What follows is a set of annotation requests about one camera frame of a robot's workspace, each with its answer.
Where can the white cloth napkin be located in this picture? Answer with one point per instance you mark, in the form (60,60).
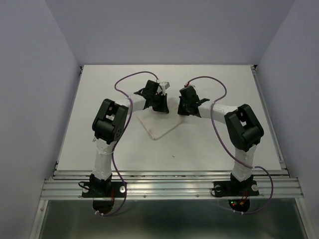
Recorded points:
(158,124)

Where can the aluminium front rail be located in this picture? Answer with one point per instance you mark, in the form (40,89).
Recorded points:
(161,185)

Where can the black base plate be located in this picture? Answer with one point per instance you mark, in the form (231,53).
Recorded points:
(109,190)
(231,189)

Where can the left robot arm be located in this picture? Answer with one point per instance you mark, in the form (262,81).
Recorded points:
(109,126)

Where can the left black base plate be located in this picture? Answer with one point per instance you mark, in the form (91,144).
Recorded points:
(109,190)

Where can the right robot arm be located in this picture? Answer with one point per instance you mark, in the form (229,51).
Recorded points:
(245,133)

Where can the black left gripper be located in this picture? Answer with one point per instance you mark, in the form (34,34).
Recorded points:
(163,107)

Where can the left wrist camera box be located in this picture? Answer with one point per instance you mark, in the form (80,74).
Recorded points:
(162,88)

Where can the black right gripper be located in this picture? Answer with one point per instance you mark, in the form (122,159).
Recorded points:
(180,110)

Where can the aluminium right side rail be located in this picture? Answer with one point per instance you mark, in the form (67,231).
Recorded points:
(269,122)

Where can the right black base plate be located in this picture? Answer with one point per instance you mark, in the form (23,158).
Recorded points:
(231,189)

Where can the aluminium rail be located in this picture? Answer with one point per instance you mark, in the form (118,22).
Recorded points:
(161,185)
(269,122)

